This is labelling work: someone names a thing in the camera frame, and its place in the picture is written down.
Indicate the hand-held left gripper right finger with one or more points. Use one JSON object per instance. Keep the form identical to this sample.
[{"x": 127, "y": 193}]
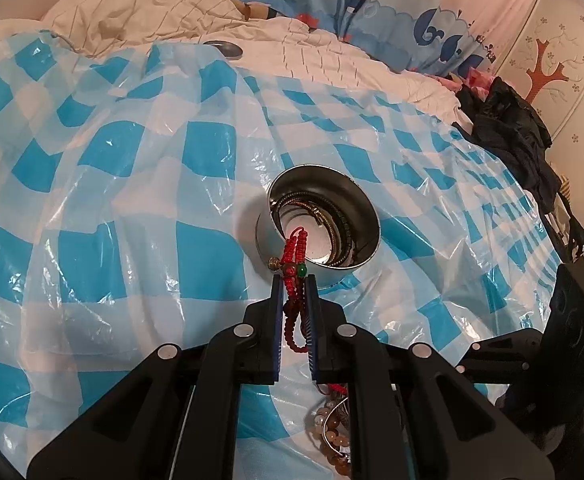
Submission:
[{"x": 314, "y": 330}]

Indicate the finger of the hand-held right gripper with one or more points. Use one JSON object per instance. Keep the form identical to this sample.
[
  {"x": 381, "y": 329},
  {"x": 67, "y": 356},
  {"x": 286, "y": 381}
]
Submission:
[{"x": 502, "y": 357}]

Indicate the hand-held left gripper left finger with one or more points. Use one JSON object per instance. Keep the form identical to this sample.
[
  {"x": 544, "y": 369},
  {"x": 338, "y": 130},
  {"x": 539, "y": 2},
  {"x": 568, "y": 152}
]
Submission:
[{"x": 275, "y": 330}]

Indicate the round metal bowl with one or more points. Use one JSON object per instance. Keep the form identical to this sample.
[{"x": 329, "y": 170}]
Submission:
[{"x": 284, "y": 185}]

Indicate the bundle of dark bangles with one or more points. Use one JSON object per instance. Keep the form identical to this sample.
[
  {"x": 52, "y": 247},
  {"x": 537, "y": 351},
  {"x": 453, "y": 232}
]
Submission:
[{"x": 339, "y": 225}]

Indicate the blue white checkered plastic sheet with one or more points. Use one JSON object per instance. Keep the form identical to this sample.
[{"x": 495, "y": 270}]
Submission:
[{"x": 122, "y": 210}]

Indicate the black clothes pile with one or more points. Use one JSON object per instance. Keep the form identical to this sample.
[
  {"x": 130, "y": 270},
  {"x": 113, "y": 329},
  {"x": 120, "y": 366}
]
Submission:
[{"x": 512, "y": 125}]

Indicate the pink cloth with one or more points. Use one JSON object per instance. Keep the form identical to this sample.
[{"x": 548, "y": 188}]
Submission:
[{"x": 472, "y": 81}]

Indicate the small round metal lid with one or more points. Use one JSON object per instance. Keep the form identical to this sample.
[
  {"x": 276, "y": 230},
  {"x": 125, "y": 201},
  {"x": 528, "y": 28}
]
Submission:
[{"x": 224, "y": 48}]

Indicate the blue whale print fabric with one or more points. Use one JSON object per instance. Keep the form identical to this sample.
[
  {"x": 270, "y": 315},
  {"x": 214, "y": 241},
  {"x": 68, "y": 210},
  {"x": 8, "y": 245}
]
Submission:
[{"x": 397, "y": 15}]

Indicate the white duvet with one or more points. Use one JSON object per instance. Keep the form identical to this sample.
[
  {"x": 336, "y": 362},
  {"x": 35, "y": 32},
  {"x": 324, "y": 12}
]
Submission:
[{"x": 137, "y": 10}]

